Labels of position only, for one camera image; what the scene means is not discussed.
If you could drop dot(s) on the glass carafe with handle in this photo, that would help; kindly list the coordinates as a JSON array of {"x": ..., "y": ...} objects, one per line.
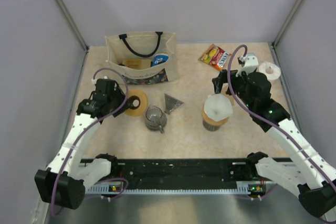
[{"x": 155, "y": 119}]

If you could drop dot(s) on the grey glass carafe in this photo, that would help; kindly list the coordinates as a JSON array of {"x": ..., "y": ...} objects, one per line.
[{"x": 211, "y": 127}]

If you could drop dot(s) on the white paper coffee filter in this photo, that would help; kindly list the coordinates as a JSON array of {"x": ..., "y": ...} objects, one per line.
[{"x": 218, "y": 107}]

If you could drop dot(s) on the blue white item in bag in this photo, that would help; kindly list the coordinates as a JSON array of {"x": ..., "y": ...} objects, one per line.
[{"x": 159, "y": 59}]

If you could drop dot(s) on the brown paper coffee filter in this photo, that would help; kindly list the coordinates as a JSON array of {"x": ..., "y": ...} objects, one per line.
[{"x": 230, "y": 97}]

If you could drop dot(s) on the brown box in bag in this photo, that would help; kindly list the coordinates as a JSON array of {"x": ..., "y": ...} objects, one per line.
[{"x": 137, "y": 64}]

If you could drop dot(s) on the white tape roll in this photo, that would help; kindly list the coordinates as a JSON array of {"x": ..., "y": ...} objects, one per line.
[{"x": 272, "y": 71}]

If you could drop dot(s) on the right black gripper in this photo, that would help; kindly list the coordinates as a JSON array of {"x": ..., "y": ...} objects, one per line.
[{"x": 218, "y": 81}]

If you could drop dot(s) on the beige canvas tote bag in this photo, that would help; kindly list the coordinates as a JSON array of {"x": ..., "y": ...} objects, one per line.
[{"x": 143, "y": 45}]

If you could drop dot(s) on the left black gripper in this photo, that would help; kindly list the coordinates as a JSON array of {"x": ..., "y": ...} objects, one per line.
[{"x": 119, "y": 93}]

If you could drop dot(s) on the grey glass dripper cone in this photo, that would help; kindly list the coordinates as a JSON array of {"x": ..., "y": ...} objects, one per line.
[{"x": 171, "y": 103}]

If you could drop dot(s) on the red yellow candy packet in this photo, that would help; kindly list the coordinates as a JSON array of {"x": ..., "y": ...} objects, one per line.
[{"x": 215, "y": 57}]

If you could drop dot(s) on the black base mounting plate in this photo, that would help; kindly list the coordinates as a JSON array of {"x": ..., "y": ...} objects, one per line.
[{"x": 189, "y": 174}]

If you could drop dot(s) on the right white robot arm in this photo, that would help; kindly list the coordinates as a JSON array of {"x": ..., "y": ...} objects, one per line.
[{"x": 312, "y": 179}]

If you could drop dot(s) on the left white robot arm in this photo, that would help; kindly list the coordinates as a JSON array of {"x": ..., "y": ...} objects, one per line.
[{"x": 63, "y": 182}]

